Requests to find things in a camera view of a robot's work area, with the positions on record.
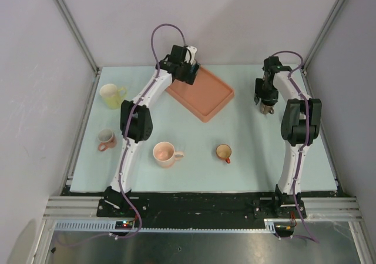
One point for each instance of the dark blue mug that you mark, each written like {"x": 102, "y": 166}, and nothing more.
{"x": 195, "y": 68}

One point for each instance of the small orange mug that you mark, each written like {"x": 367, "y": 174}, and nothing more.
{"x": 223, "y": 152}

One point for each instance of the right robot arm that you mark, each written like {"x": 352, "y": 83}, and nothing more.
{"x": 300, "y": 126}

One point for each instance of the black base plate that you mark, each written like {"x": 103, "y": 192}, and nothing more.
{"x": 201, "y": 210}

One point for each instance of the salmon plastic tray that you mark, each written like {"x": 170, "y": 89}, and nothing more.
{"x": 205, "y": 98}

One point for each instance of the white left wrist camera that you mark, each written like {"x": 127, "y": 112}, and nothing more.
{"x": 190, "y": 54}

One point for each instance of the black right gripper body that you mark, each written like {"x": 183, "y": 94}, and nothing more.
{"x": 265, "y": 92}

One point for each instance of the large peach mug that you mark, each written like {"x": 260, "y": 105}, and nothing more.
{"x": 165, "y": 154}

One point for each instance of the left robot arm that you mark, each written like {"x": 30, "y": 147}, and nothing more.
{"x": 135, "y": 116}

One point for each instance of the yellow faceted mug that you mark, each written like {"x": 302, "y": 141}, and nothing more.
{"x": 112, "y": 95}

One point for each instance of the pink mug with handle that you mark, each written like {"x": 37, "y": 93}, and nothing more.
{"x": 107, "y": 140}

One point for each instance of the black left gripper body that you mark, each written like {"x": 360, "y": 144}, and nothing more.
{"x": 185, "y": 76}

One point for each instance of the aluminium frame rail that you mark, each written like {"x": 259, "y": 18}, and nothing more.
{"x": 71, "y": 207}

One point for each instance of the grey slotted cable duct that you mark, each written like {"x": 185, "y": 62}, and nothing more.
{"x": 117, "y": 226}

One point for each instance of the brown striped mug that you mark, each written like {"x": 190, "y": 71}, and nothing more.
{"x": 266, "y": 109}

